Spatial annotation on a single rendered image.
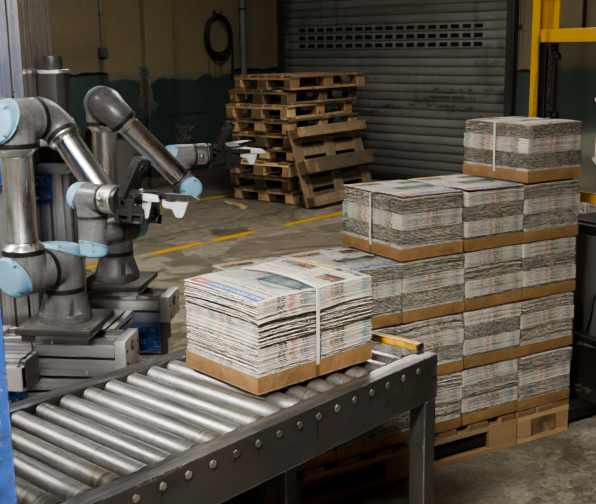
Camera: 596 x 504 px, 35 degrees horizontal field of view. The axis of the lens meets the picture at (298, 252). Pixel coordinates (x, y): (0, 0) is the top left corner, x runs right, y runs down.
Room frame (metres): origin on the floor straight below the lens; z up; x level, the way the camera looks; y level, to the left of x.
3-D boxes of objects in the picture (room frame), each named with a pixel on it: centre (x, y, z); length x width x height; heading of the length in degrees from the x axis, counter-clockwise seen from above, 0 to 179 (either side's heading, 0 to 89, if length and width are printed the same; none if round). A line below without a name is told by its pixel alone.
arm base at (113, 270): (3.16, 0.62, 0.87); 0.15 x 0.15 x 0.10
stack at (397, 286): (3.44, -0.28, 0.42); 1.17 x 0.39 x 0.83; 120
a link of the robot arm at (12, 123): (2.56, 0.76, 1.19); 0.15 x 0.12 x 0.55; 147
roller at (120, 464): (1.85, 0.47, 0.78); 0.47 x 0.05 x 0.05; 48
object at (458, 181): (3.65, -0.65, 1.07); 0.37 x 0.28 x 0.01; 32
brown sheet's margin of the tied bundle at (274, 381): (2.21, 0.13, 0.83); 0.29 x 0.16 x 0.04; 41
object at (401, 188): (3.52, -0.39, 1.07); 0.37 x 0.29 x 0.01; 31
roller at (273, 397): (2.19, 0.16, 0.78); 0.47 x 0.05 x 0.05; 48
